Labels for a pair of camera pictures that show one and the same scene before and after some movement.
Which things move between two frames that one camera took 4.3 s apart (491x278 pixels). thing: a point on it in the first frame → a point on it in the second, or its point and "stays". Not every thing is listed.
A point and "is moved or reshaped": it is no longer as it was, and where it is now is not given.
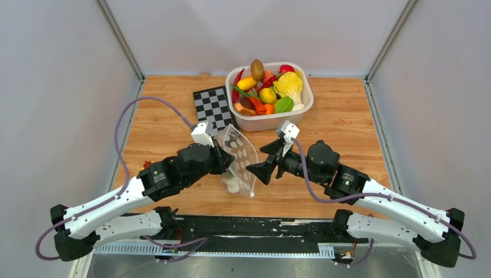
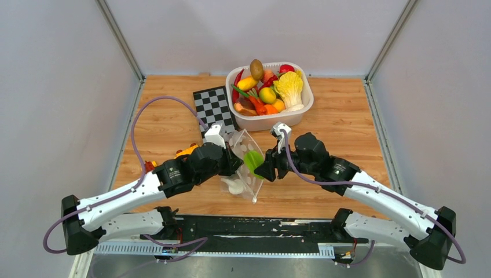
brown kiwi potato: (257, 69) stays
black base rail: (200, 233) stays
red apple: (285, 68) stays
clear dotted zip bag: (238, 178) is moved or reshaped
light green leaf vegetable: (284, 104) → (253, 159)
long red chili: (235, 92) stays
